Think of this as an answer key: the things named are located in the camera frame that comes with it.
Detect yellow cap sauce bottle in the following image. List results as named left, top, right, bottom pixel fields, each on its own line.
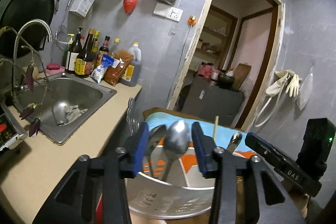
left=90, top=30, right=101, bottom=73

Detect green bottle yellow cap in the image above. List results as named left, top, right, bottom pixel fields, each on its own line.
left=61, top=33, right=75, bottom=70

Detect blue white packet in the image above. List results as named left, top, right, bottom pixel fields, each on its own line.
left=90, top=54, right=124, bottom=84

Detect oil jug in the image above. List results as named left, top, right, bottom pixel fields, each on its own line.
left=120, top=42, right=142, bottom=87

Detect dried flower branch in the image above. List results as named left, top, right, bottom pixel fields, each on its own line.
left=0, top=26, right=53, bottom=138

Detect black bowl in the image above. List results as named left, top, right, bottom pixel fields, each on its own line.
left=218, top=72, right=236, bottom=90

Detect clear glass bottle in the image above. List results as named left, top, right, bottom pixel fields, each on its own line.
left=108, top=38, right=121, bottom=58

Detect large dark sauce bottle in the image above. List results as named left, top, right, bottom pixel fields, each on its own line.
left=75, top=28, right=95, bottom=79

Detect wooden cutting board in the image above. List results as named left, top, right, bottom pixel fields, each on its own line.
left=232, top=63, right=252, bottom=91

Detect grey cabinet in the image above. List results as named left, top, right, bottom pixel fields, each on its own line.
left=181, top=74, right=245, bottom=126

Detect red plastic bag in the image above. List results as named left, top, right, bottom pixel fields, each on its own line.
left=123, top=0, right=142, bottom=14

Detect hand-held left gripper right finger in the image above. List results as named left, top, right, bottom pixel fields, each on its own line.
left=191, top=122, right=306, bottom=224

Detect black frying pan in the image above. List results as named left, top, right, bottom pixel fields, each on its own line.
left=0, top=0, right=55, bottom=60

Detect pink soap dish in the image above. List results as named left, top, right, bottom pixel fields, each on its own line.
left=46, top=62, right=66, bottom=75

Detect white wall chopstick holder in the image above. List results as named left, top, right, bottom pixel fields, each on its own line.
left=68, top=0, right=96, bottom=18

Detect white rubber gloves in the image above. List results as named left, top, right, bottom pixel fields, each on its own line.
left=265, top=70, right=289, bottom=96
left=285, top=69, right=302, bottom=98

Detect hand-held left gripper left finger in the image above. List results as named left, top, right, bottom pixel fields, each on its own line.
left=33, top=122, right=150, bottom=224

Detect wooden shelf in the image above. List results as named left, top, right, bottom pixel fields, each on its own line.
left=195, top=6, right=238, bottom=70

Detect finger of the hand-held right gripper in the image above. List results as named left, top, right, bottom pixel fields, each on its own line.
left=245, top=133, right=288, bottom=169

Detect metal cup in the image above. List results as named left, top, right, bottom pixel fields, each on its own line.
left=52, top=100, right=70, bottom=126

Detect grey dishcloth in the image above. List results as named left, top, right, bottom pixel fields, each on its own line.
left=65, top=105, right=89, bottom=124

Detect wooden chopstick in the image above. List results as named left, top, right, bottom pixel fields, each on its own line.
left=213, top=115, right=219, bottom=142

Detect metal faucet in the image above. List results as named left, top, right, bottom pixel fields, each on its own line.
left=13, top=18, right=54, bottom=91

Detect door frame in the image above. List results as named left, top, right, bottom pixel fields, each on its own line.
left=165, top=0, right=286, bottom=133

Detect steel sink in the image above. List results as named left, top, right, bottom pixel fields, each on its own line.
left=10, top=72, right=117, bottom=146

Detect red label dark bottle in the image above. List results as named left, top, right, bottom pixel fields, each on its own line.
left=97, top=35, right=111, bottom=67

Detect white wall switch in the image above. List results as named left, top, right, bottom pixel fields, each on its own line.
left=153, top=3, right=184, bottom=22

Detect red cloth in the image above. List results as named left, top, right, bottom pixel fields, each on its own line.
left=197, top=62, right=215, bottom=79

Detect person's right hand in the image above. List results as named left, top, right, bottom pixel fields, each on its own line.
left=289, top=186, right=309, bottom=218

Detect dark pump bottle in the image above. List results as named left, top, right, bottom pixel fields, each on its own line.
left=65, top=27, right=83, bottom=75

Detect orange brown packet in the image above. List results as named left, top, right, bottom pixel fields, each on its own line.
left=102, top=49, right=134, bottom=87

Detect white plastic utensil holder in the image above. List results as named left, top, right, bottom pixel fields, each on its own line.
left=125, top=135, right=223, bottom=221

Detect metal strainer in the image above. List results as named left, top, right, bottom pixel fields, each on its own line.
left=55, top=0, right=77, bottom=52

